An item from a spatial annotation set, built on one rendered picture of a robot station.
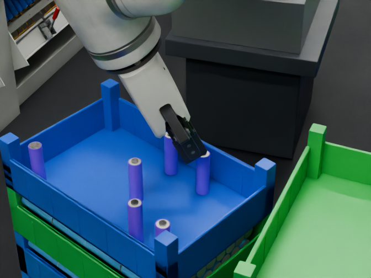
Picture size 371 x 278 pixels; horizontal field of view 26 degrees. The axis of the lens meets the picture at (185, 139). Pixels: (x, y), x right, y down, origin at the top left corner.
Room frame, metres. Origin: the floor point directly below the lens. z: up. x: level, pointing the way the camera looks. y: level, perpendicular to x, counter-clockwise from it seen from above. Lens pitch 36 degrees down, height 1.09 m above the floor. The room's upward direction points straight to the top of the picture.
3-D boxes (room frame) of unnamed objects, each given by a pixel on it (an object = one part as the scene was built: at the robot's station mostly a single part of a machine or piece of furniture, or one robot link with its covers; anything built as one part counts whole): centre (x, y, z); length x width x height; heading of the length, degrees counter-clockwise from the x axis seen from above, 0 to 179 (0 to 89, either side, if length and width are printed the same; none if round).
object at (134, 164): (0.81, 0.06, 0.44); 0.02 x 0.02 x 0.06
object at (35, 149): (0.84, 0.20, 0.44); 0.02 x 0.02 x 0.06
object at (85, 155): (0.81, 0.06, 0.44); 0.30 x 0.20 x 0.08; 48
